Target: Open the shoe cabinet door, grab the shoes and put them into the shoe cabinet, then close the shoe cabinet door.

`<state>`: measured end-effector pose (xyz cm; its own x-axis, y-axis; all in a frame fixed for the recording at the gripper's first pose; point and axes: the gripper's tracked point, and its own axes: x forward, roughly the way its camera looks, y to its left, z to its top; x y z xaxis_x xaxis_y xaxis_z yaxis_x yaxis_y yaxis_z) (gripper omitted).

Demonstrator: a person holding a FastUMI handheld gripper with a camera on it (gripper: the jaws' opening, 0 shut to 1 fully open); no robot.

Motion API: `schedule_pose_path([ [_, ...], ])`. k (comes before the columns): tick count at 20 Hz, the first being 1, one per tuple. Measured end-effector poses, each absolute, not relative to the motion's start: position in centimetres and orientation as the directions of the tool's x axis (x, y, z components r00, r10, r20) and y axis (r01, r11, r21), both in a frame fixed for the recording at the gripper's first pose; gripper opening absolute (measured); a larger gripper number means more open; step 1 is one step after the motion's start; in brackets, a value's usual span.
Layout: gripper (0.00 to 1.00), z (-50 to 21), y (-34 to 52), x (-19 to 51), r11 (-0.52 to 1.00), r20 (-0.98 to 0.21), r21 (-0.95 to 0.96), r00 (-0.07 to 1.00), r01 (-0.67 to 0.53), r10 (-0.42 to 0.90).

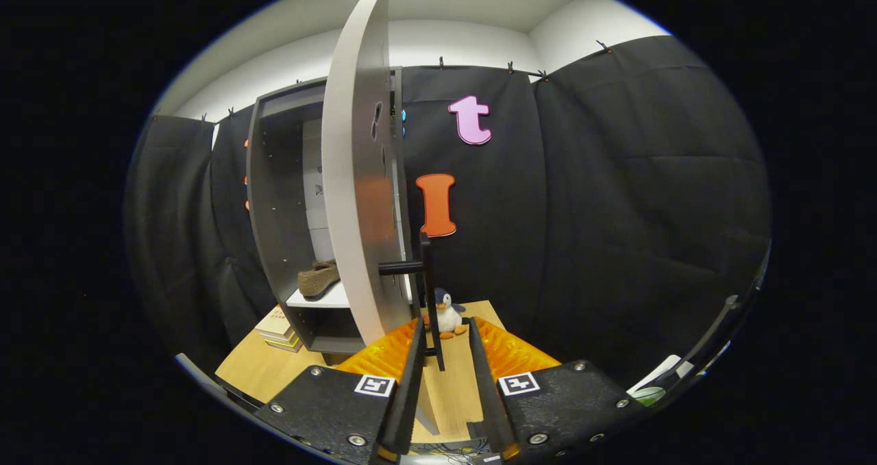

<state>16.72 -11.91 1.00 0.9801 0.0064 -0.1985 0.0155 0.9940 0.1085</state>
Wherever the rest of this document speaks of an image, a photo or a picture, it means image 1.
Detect penguin plush toy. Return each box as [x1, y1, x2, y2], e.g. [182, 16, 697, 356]
[426, 288, 470, 340]

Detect dark grey shoe cabinet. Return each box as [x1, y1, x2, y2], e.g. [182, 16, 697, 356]
[245, 68, 412, 356]

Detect black backdrop cloth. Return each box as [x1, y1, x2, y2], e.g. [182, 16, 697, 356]
[123, 35, 774, 390]

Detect white shoe cabinet door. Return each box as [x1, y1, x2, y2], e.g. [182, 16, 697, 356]
[321, 0, 446, 436]

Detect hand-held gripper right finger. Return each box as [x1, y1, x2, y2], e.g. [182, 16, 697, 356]
[468, 316, 648, 462]

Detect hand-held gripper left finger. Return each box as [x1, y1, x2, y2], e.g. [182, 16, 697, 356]
[254, 316, 427, 465]

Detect brown fuzzy shoe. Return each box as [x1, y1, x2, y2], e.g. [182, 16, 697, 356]
[297, 259, 342, 298]

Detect bundle of cables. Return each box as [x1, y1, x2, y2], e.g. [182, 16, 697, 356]
[404, 440, 497, 464]

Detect white flat object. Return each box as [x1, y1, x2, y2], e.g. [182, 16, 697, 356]
[627, 354, 696, 397]

